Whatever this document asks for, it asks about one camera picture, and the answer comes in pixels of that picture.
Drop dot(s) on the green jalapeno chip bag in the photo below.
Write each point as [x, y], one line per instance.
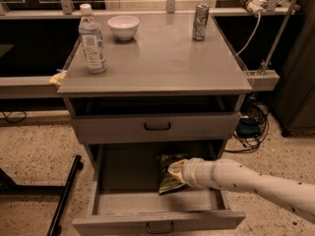
[167, 183]

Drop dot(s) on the white power strip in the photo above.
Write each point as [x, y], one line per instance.
[254, 7]

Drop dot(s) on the grey upper drawer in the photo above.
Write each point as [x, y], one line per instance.
[118, 129]

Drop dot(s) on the clear plastic water bottle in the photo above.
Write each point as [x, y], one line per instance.
[91, 38]

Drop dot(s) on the black metal stand leg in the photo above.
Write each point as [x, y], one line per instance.
[9, 187]

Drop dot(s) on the grey drawer cabinet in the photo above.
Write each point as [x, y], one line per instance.
[161, 71]

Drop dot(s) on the thin metal rod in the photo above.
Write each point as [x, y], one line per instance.
[265, 64]

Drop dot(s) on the white ceramic bowl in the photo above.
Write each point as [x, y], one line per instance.
[123, 27]

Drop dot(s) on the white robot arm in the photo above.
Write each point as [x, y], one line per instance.
[229, 175]

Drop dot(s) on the yellow tape piece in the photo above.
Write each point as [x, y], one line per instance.
[58, 78]

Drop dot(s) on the open grey middle drawer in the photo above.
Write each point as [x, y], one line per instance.
[125, 197]

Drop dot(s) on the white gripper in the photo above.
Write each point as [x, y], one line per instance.
[193, 173]

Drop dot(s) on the grey metal frame rail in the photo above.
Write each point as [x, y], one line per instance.
[40, 87]

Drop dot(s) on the silver drink can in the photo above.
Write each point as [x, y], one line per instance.
[200, 21]

